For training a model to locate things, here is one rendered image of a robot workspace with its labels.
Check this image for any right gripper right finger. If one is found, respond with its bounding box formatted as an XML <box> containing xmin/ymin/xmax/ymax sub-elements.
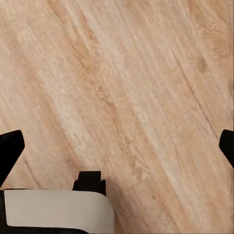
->
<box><xmin>219</xmin><ymin>129</ymin><xmax>234</xmax><ymax>168</ymax></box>

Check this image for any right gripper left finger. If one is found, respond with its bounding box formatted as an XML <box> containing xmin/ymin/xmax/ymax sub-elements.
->
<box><xmin>0</xmin><ymin>130</ymin><xmax>25</xmax><ymax>187</ymax></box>

